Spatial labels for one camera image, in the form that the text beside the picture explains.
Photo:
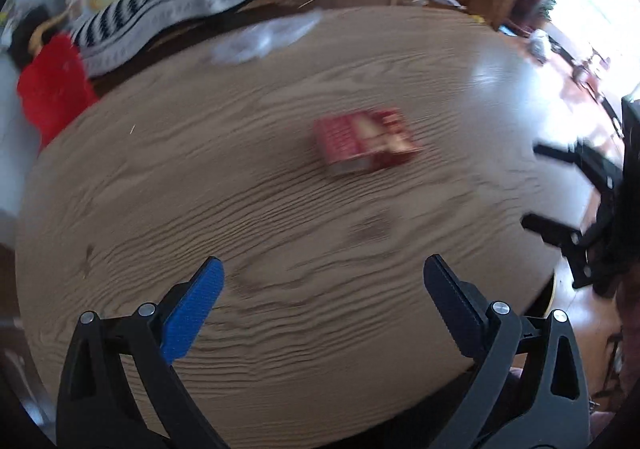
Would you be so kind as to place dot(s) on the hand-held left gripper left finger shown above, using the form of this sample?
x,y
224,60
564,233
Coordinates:
x,y
192,311

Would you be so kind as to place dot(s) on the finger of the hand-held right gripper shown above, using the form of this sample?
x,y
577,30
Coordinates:
x,y
575,249
592,166

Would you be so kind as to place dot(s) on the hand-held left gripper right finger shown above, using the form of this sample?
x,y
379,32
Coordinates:
x,y
452,309

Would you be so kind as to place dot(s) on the red cardboard box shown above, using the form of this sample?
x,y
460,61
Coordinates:
x,y
365,141

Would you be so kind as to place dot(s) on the clear plastic bag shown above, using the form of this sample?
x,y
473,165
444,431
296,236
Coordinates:
x,y
260,41

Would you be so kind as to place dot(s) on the white cabinet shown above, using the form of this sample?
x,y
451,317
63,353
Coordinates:
x,y
9,129

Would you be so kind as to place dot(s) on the red plastic chair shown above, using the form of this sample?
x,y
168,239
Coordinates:
x,y
52,89

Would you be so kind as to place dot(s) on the wooden sofa frame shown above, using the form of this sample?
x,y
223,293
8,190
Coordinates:
x,y
280,1

